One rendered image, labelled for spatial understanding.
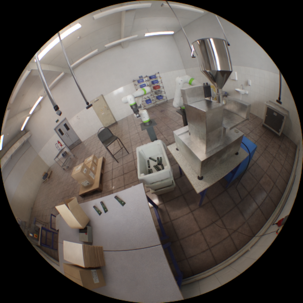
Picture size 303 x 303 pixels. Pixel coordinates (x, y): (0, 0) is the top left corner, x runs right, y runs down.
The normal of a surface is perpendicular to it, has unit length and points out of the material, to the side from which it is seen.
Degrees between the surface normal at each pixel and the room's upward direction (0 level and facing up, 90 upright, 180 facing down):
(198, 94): 90
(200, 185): 0
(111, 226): 0
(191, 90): 90
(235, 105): 90
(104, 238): 0
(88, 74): 90
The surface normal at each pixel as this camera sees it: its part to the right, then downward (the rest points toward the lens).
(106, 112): 0.25, 0.57
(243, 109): -0.91, 0.41
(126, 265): -0.32, -0.71
